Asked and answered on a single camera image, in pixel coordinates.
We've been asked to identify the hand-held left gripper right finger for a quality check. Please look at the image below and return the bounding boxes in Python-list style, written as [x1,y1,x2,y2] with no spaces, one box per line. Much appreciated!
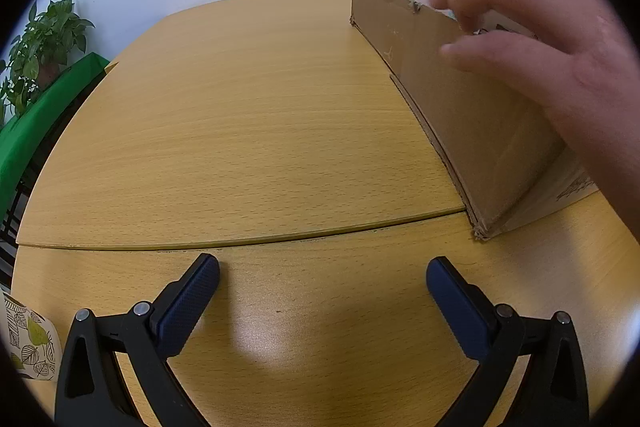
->
[426,257,591,427]

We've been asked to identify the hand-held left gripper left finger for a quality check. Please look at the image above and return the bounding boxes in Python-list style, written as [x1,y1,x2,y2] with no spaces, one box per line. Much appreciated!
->
[54,253,221,427]

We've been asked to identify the brown cardboard box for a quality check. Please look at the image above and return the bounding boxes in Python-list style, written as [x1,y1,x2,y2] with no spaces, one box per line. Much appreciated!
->
[348,0,601,240]

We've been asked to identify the person's right forearm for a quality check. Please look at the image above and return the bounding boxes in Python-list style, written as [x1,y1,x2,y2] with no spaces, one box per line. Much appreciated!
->
[546,72,640,244]

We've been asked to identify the wooden desktop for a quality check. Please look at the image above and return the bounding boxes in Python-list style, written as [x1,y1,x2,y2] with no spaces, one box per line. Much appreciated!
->
[12,0,640,427]

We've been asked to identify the person's right hand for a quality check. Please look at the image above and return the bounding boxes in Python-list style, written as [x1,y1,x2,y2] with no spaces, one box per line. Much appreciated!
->
[431,0,640,114]

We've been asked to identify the leaf-patterned cup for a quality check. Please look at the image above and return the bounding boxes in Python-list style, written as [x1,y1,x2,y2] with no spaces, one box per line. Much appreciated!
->
[2,292,62,380]

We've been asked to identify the green cloth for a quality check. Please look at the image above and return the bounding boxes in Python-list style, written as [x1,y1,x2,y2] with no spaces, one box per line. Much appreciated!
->
[0,52,113,218]

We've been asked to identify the green potted plant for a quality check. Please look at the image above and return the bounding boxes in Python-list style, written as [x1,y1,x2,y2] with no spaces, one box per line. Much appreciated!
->
[0,0,96,128]

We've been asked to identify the black metal frame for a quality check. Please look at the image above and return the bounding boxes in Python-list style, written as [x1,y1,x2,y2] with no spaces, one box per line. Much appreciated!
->
[0,177,36,280]

